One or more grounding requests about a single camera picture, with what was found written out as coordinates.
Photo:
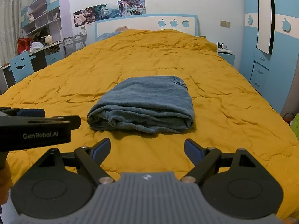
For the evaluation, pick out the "wall bookshelf unit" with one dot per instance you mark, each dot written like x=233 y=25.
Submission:
x=40 y=15

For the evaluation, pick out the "yellow quilted bed cover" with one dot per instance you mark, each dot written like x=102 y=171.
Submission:
x=229 y=112

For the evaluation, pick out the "beige wall switch plate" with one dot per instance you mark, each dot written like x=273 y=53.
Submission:
x=225 y=24

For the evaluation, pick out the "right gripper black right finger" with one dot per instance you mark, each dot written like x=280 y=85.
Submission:
x=205 y=160

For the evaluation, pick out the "anime wall poster strip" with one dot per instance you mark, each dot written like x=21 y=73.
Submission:
x=104 y=11

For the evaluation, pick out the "white blue headboard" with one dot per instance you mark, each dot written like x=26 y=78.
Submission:
x=180 y=22

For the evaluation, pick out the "black white headphones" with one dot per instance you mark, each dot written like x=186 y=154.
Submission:
x=221 y=45

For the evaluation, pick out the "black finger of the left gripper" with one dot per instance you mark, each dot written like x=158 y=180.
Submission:
x=73 y=120
x=8 y=111

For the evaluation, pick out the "blue denim pants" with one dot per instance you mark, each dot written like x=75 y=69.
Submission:
x=150 y=104

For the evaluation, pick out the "green plastic waste bin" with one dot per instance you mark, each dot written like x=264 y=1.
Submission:
x=294 y=125

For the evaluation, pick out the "blue smiley face chair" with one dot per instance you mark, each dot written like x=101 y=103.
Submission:
x=21 y=66

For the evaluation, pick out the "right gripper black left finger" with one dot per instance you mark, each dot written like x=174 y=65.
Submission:
x=89 y=160

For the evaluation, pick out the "blue bedside nightstand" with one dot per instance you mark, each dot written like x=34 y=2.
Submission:
x=227 y=55

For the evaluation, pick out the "blue white wardrobe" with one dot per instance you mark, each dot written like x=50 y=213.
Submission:
x=270 y=52

